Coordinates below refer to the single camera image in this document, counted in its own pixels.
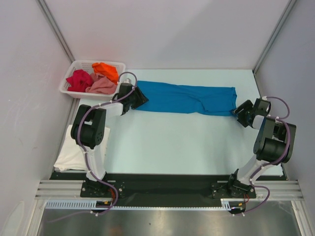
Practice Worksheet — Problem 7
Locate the blue t-shirt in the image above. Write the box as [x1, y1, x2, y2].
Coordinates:
[137, 81, 237, 117]

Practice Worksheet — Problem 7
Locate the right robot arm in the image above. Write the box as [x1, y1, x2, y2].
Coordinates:
[226, 96, 296, 198]

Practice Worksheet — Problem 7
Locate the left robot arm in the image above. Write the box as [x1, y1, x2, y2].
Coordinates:
[70, 83, 149, 198]

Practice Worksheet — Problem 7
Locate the orange crumpled t-shirt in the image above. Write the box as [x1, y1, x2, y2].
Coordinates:
[92, 62, 119, 84]

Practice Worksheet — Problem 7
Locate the pink crumpled t-shirt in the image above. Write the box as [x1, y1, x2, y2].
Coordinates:
[85, 73, 117, 95]

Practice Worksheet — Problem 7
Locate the magenta crumpled t-shirt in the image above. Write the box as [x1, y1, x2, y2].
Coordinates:
[66, 69, 94, 92]

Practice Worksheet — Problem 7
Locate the white plastic basket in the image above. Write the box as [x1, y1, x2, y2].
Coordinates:
[59, 60, 126, 100]

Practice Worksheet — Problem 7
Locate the white folded t-shirt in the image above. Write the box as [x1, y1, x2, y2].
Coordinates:
[53, 124, 111, 172]

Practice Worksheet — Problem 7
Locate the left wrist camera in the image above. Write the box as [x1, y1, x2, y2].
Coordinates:
[123, 78, 132, 84]

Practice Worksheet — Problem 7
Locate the aluminium frame rail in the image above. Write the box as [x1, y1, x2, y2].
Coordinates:
[35, 180, 304, 201]

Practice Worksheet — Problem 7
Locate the white slotted cable duct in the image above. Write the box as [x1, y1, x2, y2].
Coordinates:
[45, 200, 245, 211]

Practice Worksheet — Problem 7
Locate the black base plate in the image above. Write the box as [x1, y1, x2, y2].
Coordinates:
[50, 172, 284, 207]

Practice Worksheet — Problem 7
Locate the right corner aluminium post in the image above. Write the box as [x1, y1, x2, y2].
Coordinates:
[252, 0, 298, 76]

